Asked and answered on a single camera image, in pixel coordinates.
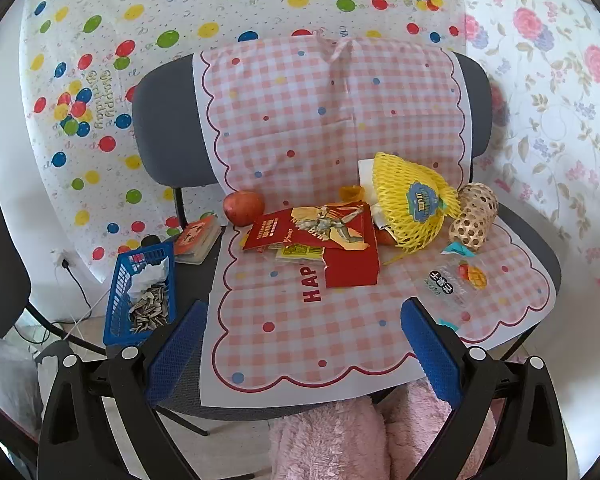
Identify pile of sunflower seed shells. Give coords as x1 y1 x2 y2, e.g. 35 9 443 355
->
129 284 173 335

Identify yellow label packet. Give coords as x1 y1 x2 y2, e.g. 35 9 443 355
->
275 244 326 263

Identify yellow foam net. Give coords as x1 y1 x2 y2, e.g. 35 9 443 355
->
371 152 461 253

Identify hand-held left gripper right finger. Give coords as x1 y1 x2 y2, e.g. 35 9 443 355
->
400 297 573 480

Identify clear plastic bag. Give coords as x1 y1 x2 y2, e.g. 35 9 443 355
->
0 337 43 431

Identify red torn paper box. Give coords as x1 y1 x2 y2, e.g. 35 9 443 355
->
240 201 382 288

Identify pink checked cloth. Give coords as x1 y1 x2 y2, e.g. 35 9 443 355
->
192 35 553 408

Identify black cable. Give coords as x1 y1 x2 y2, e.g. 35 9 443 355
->
62 260 103 307

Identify balloon print sheet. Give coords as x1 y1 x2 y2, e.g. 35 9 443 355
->
17 0 466 281

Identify floral print sheet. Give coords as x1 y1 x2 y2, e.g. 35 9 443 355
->
450 0 600 311

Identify grey office chair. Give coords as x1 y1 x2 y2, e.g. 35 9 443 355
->
131 50 563 436

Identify pink fluffy trousers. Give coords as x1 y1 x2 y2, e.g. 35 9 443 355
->
269 380 496 480

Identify crumpled white tissue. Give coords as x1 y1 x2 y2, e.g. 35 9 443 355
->
127 257 173 296

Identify blue plastic basket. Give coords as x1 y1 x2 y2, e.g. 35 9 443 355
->
102 240 178 347

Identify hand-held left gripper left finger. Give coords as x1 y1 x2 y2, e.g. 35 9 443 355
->
37 300 211 480

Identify black chair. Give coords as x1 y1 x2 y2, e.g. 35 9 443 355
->
0 180 106 361

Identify small orange book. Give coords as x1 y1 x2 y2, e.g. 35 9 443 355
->
174 217 222 265

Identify clear printed plastic wrapper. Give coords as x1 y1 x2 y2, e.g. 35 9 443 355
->
422 259 488 311

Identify red apple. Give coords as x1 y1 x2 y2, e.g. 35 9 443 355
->
223 190 266 227

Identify woven bamboo basket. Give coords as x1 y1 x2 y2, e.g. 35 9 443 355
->
448 182 499 253

